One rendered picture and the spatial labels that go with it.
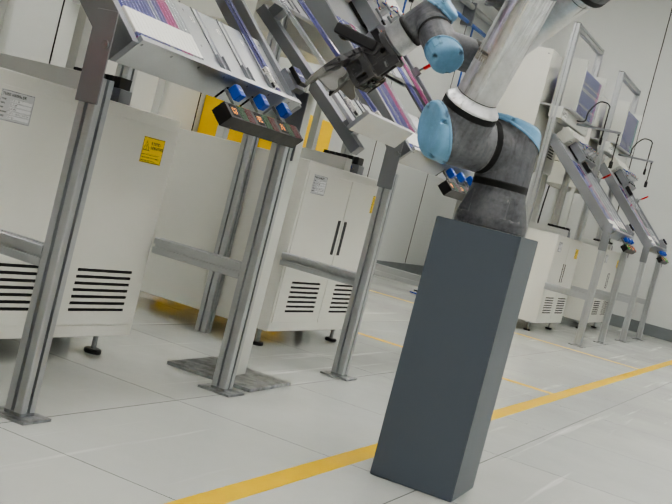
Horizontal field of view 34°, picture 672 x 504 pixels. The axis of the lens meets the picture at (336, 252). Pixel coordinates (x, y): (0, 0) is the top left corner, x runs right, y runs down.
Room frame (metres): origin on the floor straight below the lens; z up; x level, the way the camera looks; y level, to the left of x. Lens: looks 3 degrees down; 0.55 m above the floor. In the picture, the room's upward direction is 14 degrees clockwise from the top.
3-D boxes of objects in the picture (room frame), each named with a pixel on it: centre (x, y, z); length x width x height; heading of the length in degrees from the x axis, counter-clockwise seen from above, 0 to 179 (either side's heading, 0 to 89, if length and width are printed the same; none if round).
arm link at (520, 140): (2.28, -0.29, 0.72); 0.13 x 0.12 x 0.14; 118
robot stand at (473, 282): (2.28, -0.30, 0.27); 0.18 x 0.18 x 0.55; 69
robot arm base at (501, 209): (2.28, -0.30, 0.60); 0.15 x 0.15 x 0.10
